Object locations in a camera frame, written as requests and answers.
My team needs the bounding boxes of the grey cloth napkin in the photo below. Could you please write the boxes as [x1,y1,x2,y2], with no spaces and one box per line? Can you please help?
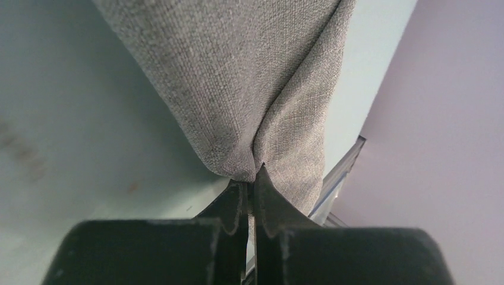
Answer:
[94,1,355,214]

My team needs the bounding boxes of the right aluminium frame post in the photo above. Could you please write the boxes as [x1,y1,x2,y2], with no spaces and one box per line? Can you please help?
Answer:
[308,136,366,227]

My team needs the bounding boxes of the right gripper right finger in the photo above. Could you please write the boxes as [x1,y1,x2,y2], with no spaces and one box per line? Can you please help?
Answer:
[253,167,453,284]

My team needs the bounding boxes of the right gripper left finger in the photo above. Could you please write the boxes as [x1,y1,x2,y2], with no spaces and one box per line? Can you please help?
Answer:
[43,181,248,284]

